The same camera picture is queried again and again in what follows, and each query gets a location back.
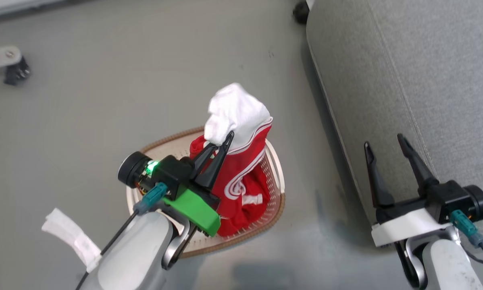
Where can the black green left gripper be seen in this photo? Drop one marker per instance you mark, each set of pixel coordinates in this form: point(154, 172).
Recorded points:
point(177, 171)

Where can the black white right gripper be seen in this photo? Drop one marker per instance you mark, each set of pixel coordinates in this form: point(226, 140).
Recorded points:
point(447, 197)

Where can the red white-striped jersey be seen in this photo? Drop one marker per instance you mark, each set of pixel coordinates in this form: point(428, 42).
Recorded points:
point(241, 177)

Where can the white garment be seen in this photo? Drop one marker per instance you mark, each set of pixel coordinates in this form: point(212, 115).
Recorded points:
point(235, 108)

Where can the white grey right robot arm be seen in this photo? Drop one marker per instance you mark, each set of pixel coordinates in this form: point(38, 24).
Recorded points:
point(447, 266)

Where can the cream perforated laundry basket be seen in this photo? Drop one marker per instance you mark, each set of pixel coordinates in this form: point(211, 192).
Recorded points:
point(274, 177)

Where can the grey fabric sofa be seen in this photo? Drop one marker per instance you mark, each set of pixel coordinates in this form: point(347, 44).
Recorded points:
point(407, 80)

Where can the white tape strip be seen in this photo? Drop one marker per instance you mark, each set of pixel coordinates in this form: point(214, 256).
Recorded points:
point(70, 235)

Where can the black sofa foot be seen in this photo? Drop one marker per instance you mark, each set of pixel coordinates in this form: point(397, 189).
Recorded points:
point(301, 12)

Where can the black caster wheel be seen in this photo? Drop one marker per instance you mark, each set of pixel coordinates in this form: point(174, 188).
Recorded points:
point(17, 72)

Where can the aluminium partition base rail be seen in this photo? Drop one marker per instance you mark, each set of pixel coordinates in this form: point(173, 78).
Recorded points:
point(15, 6)

